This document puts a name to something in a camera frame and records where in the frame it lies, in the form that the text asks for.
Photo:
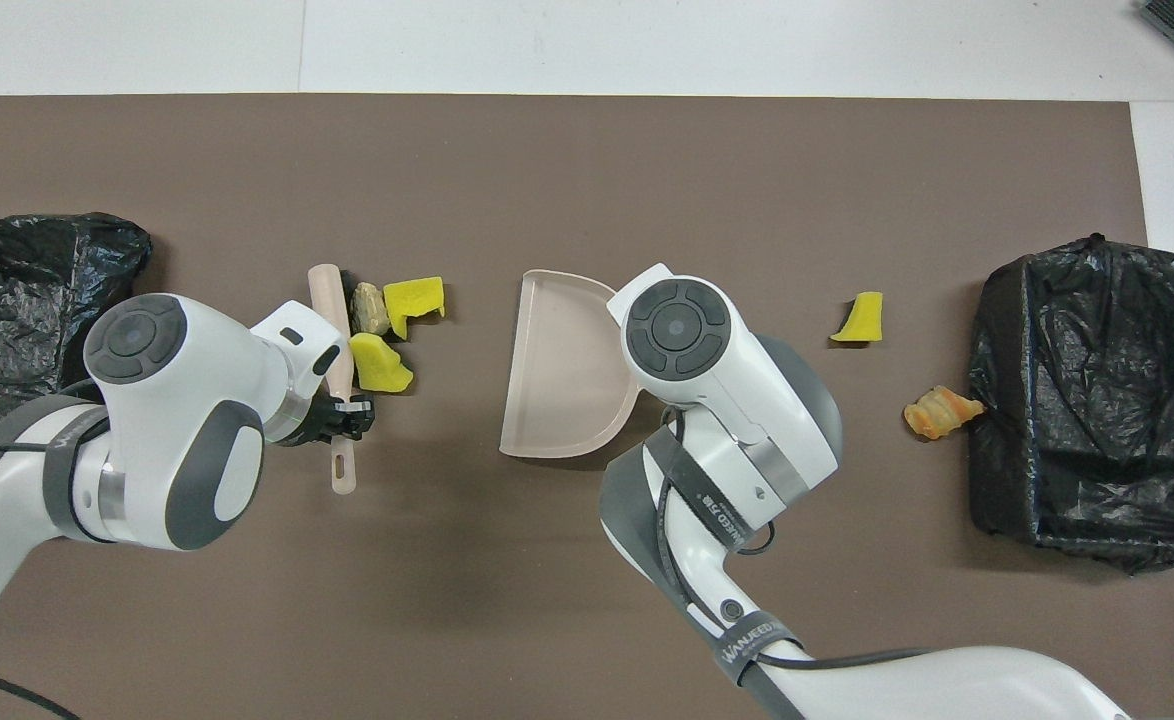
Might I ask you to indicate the yellow sponge chunk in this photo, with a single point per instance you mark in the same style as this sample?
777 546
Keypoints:
379 365

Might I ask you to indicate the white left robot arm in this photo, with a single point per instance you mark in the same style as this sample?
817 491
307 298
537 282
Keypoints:
177 430

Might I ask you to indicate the beige brush black bristles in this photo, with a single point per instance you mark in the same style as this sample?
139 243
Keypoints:
327 295

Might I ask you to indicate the orange striped bread toy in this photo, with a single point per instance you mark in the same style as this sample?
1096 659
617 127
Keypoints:
937 413

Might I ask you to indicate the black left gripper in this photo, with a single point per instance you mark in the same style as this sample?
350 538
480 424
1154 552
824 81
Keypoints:
312 422

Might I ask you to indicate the notched yellow sponge piece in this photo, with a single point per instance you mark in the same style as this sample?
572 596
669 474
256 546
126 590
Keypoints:
412 298

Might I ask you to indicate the brown table mat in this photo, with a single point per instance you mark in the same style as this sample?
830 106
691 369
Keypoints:
647 150

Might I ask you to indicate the yellow green wedge sponge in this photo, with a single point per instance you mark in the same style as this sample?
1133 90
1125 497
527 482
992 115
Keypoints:
862 320

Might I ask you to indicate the small striped bread toy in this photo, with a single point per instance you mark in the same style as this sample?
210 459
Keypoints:
369 310

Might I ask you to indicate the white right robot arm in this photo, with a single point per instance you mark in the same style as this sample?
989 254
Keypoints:
727 400

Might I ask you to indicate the beige plastic dustpan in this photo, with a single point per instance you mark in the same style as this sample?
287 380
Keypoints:
557 370

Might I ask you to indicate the black bag lined bin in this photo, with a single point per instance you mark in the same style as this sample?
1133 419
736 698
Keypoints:
17 270
1077 400

